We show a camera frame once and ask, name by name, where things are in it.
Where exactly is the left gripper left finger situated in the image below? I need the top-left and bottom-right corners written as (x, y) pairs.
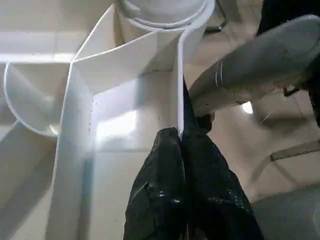
top-left (123, 127), bottom-right (188, 240)

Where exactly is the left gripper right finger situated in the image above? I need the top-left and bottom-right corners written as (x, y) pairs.
top-left (181, 129), bottom-right (264, 240)

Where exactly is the white plastic table top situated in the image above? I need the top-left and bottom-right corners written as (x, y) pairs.
top-left (0, 0), bottom-right (216, 240)

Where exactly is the white plastic table leg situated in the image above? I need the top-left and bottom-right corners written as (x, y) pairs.
top-left (116, 0), bottom-right (209, 26)

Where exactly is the black metal rod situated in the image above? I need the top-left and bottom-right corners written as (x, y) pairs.
top-left (270, 140), bottom-right (320, 161)

